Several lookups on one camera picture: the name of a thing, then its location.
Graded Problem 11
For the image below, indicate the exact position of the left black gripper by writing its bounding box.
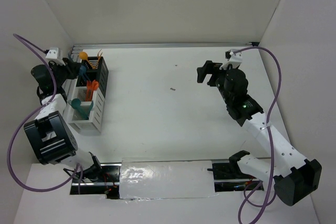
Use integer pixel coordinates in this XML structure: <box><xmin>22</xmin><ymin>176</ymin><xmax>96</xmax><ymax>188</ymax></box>
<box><xmin>49</xmin><ymin>58</ymin><xmax>82</xmax><ymax>87</ymax></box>

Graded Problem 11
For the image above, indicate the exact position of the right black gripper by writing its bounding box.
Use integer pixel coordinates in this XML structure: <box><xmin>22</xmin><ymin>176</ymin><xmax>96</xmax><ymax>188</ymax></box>
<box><xmin>197</xmin><ymin>60</ymin><xmax>233</xmax><ymax>103</ymax></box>

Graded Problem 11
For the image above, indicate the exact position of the blue plastic spoon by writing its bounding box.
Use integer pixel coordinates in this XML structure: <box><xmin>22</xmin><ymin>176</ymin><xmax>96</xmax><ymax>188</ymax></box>
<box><xmin>77</xmin><ymin>66</ymin><xmax>89</xmax><ymax>83</ymax></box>

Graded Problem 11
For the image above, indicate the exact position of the yellow plastic spoon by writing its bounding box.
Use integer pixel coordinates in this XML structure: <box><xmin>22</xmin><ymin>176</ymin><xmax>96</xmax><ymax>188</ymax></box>
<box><xmin>79</xmin><ymin>51</ymin><xmax>95</xmax><ymax>69</ymax></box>

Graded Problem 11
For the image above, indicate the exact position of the orange plastic fork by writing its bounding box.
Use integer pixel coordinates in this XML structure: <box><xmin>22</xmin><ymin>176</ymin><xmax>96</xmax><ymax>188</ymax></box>
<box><xmin>85</xmin><ymin>80</ymin><xmax>92</xmax><ymax>101</ymax></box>

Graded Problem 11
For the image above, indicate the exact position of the yellow plastic knife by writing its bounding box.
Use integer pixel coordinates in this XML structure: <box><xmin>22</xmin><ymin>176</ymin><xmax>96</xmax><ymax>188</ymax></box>
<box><xmin>95</xmin><ymin>55</ymin><xmax>101</xmax><ymax>69</ymax></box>

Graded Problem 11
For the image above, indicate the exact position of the orange plastic spoon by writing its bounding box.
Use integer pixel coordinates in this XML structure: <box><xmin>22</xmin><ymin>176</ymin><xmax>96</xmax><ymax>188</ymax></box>
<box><xmin>90</xmin><ymin>80</ymin><xmax>99</xmax><ymax>101</ymax></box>

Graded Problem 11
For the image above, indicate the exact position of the teal plastic spoon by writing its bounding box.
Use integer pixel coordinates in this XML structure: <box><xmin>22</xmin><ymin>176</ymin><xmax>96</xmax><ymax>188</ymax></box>
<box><xmin>70</xmin><ymin>98</ymin><xmax>88</xmax><ymax>120</ymax></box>

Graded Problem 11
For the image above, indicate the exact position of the teal plastic knife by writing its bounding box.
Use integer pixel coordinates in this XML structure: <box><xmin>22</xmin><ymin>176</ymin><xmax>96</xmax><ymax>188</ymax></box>
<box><xmin>88</xmin><ymin>101</ymin><xmax>94</xmax><ymax>116</ymax></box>

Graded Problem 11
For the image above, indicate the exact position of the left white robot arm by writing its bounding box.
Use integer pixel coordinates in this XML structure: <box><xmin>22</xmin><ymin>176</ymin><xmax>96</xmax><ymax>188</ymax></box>
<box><xmin>24</xmin><ymin>58</ymin><xmax>104</xmax><ymax>183</ymax></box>

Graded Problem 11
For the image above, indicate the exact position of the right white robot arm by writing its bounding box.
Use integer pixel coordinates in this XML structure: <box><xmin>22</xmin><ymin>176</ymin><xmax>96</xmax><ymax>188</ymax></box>
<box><xmin>197</xmin><ymin>60</ymin><xmax>322</xmax><ymax>206</ymax></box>

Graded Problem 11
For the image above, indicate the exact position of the black slotted utensil container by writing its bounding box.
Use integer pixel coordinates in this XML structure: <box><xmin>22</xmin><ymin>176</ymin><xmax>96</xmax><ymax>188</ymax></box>
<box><xmin>76</xmin><ymin>57</ymin><xmax>109</xmax><ymax>98</ymax></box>

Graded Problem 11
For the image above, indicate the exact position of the white slotted utensil container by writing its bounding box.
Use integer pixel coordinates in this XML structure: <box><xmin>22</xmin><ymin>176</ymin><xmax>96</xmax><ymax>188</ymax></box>
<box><xmin>67</xmin><ymin>87</ymin><xmax>104</xmax><ymax>133</ymax></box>

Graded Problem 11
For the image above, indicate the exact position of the silver reflective tape sheet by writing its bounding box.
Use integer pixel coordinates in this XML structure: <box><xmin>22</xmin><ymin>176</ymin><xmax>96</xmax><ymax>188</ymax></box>
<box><xmin>119</xmin><ymin>161</ymin><xmax>216</xmax><ymax>200</ymax></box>

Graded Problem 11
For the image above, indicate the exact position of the aluminium rail at back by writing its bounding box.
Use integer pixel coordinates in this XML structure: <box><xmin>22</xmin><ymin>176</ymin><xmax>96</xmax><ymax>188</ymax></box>
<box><xmin>73</xmin><ymin>41</ymin><xmax>260</xmax><ymax>51</ymax></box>

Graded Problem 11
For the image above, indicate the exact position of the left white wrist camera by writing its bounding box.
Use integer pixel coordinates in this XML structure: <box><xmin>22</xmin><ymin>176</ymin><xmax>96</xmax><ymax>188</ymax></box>
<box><xmin>46</xmin><ymin>47</ymin><xmax>62</xmax><ymax>60</ymax></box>

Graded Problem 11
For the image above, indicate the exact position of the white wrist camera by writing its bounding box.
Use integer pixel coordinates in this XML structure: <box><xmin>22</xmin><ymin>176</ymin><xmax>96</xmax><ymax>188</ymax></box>
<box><xmin>46</xmin><ymin>47</ymin><xmax>62</xmax><ymax>60</ymax></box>
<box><xmin>220</xmin><ymin>49</ymin><xmax>243</xmax><ymax>70</ymax></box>

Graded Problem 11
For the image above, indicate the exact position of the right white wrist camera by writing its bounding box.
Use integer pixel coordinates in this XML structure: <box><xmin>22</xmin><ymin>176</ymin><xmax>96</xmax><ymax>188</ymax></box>
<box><xmin>220</xmin><ymin>49</ymin><xmax>243</xmax><ymax>70</ymax></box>

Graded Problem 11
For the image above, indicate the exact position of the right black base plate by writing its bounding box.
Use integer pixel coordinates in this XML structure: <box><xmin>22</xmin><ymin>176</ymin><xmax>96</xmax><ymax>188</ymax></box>
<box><xmin>207</xmin><ymin>161</ymin><xmax>259</xmax><ymax>193</ymax></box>

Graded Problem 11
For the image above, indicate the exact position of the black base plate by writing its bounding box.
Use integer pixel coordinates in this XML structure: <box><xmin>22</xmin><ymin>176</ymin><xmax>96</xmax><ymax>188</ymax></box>
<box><xmin>207</xmin><ymin>161</ymin><xmax>259</xmax><ymax>193</ymax></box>
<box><xmin>70</xmin><ymin>163</ymin><xmax>121</xmax><ymax>199</ymax></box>

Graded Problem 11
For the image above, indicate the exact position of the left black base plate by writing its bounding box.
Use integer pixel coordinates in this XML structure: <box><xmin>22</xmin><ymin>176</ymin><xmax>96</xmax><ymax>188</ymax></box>
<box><xmin>70</xmin><ymin>163</ymin><xmax>121</xmax><ymax>199</ymax></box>

